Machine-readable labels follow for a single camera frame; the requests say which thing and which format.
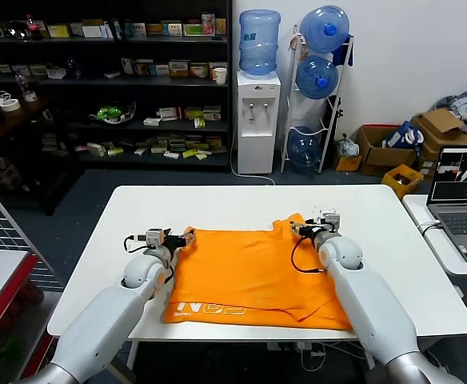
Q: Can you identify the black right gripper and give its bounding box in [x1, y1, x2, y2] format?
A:
[289, 218, 326, 240]

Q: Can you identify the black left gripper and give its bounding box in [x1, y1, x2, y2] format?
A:
[162, 229, 198, 251]

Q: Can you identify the orange t-shirt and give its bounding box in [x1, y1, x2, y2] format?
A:
[162, 213, 354, 331]

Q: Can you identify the white work table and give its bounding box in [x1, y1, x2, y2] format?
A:
[47, 183, 467, 373]

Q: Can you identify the small cardboard box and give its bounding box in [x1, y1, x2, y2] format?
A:
[333, 152, 363, 173]

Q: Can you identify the white water dispenser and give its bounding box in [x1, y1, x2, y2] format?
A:
[236, 70, 281, 175]

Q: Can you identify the crumpled clear plastic bag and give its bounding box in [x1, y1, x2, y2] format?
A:
[336, 134, 361, 158]

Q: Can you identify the yellow plastic bin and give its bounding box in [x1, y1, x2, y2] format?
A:
[381, 163, 425, 200]

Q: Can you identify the open cardboard box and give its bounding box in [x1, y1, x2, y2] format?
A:
[356, 124, 417, 177]

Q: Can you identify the white metal jug rack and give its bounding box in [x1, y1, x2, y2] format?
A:
[280, 24, 355, 175]

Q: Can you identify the black slim stand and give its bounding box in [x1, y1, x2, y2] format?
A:
[324, 96, 345, 168]

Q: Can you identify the white power strip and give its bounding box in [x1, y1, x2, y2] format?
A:
[267, 342, 326, 354]

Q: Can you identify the white side table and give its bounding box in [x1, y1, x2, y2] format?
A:
[401, 194, 467, 347]

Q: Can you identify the glass bowl with green items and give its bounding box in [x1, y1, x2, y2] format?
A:
[88, 100, 138, 126]

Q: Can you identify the grey open laptop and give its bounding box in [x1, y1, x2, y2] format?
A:
[425, 145, 467, 262]

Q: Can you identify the black shelving unit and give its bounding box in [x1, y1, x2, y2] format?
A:
[0, 0, 234, 173]

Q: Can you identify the red and white box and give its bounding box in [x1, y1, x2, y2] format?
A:
[188, 62, 210, 80]

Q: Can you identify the orange and white box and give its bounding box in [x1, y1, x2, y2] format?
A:
[168, 60, 190, 78]

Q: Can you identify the large flapped cardboard box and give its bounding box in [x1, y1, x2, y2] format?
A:
[412, 108, 467, 176]

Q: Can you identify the dark blue hanging cloth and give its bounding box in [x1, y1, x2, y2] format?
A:
[332, 35, 355, 68]

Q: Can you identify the labelled blue water jug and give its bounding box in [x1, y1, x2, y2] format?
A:
[238, 10, 281, 78]

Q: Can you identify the brown wooden table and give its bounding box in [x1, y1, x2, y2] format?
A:
[0, 94, 54, 216]

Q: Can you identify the pink printed box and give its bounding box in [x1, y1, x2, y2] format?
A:
[200, 14, 216, 37]

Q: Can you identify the clear plastic bottle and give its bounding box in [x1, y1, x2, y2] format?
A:
[14, 70, 33, 98]

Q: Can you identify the cola bottle with red cap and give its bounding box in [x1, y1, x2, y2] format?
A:
[25, 14, 43, 42]

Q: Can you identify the shiny round bowl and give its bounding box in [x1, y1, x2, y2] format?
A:
[7, 20, 33, 42]

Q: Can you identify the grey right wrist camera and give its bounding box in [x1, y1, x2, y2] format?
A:
[320, 212, 341, 234]

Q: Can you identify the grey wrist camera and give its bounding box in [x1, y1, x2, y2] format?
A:
[145, 228, 165, 246]
[320, 212, 341, 234]

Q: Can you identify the black right camera cable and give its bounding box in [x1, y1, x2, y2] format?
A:
[290, 235, 329, 275]

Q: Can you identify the black camera cable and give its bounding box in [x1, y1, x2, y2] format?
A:
[123, 234, 149, 254]
[290, 235, 329, 275]

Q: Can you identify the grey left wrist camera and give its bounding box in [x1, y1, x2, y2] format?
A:
[145, 228, 165, 246]

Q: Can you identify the black left camera cable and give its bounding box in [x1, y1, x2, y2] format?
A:
[123, 234, 149, 254]

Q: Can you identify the white dispenser power cord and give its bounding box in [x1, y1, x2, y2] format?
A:
[230, 130, 277, 186]

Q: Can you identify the white laptop cable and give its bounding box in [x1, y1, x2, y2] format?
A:
[417, 219, 442, 234]

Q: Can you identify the blue bag with white handles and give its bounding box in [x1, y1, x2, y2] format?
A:
[382, 120, 425, 150]

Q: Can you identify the beige hanging strap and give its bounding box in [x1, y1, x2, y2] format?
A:
[289, 34, 310, 60]

